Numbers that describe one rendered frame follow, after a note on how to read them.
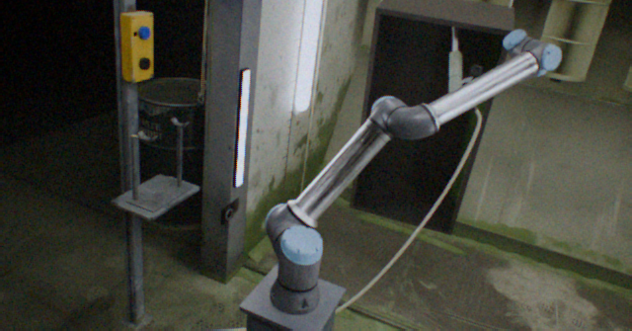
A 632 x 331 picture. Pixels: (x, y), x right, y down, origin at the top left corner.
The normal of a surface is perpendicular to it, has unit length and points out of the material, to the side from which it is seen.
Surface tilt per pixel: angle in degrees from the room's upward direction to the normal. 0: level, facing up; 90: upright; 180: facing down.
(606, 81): 90
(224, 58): 90
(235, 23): 90
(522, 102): 57
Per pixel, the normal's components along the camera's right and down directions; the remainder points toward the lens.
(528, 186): -0.27, -0.22
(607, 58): -0.41, 0.33
